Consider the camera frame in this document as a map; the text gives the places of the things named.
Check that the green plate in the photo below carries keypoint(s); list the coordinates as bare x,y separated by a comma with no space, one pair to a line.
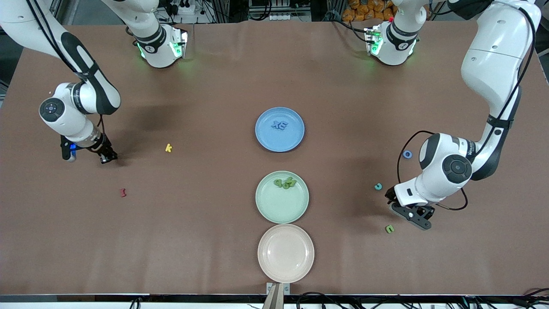
282,206

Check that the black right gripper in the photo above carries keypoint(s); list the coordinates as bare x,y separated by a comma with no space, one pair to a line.
102,147

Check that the white power strip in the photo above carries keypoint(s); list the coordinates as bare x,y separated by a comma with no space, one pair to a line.
186,8

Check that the green lowercase letter n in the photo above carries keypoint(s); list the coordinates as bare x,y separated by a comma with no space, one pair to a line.
389,228

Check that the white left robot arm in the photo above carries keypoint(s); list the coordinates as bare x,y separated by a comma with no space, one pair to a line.
493,56

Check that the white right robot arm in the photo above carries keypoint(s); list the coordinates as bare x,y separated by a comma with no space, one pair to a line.
68,124

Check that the green capital letter N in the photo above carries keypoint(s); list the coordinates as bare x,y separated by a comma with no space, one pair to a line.
292,181

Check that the grey power strip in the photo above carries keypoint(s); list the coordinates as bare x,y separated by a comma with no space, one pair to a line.
281,16

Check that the beige plate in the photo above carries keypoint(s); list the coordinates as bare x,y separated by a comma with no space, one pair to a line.
285,253

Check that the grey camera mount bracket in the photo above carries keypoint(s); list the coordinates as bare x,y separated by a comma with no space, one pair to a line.
274,296

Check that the blue letter E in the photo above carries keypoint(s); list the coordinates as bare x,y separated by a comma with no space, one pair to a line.
283,125

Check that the green lowercase letter p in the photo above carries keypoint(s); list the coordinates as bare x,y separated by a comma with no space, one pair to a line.
278,183

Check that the blue plate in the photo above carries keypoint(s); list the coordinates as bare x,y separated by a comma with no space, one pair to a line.
279,141

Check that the brown table cover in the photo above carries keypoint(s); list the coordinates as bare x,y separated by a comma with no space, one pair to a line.
214,86

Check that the blue letter X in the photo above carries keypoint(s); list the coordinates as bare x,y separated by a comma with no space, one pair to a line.
275,125

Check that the bag of orange fruit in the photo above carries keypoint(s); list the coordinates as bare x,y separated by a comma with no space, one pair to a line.
360,10

